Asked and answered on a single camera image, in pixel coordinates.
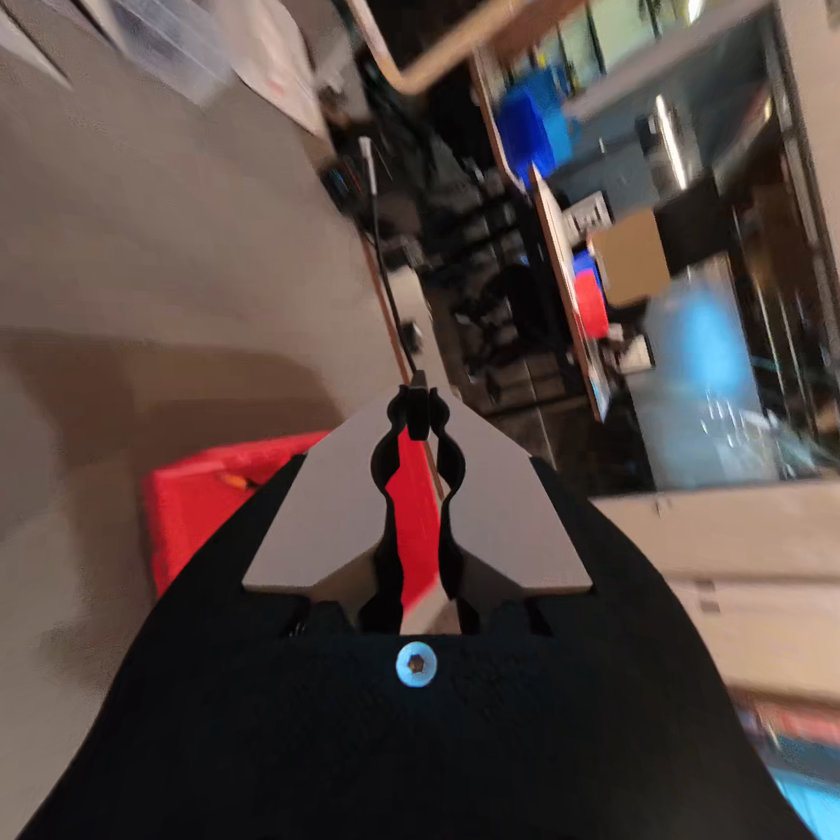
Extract red plastic storage bin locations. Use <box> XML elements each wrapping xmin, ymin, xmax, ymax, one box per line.
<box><xmin>142</xmin><ymin>430</ymin><xmax>442</xmax><ymax>613</ymax></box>

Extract small red bin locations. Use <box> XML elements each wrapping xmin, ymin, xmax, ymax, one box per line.
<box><xmin>572</xmin><ymin>249</ymin><xmax>611</xmax><ymax>340</ymax></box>

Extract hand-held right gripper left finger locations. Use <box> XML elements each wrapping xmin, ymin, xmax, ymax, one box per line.
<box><xmin>241</xmin><ymin>386</ymin><xmax>411</xmax><ymax>636</ymax></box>

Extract clear plastic container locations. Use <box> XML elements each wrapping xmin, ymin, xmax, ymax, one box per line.
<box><xmin>98</xmin><ymin>0</ymin><xmax>234</xmax><ymax>107</ymax></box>

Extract wooden desk black legs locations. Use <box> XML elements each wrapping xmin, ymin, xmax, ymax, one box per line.
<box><xmin>346</xmin><ymin>0</ymin><xmax>614</xmax><ymax>424</ymax></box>

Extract blue storage bin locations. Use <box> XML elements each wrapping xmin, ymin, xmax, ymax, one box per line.
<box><xmin>497</xmin><ymin>66</ymin><xmax>581</xmax><ymax>188</ymax></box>

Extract cardboard box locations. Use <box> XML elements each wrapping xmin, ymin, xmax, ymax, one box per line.
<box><xmin>588</xmin><ymin>210</ymin><xmax>672</xmax><ymax>309</ymax></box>

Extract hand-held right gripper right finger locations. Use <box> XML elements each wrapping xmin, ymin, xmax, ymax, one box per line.
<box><xmin>428</xmin><ymin>387</ymin><xmax>595</xmax><ymax>636</ymax></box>

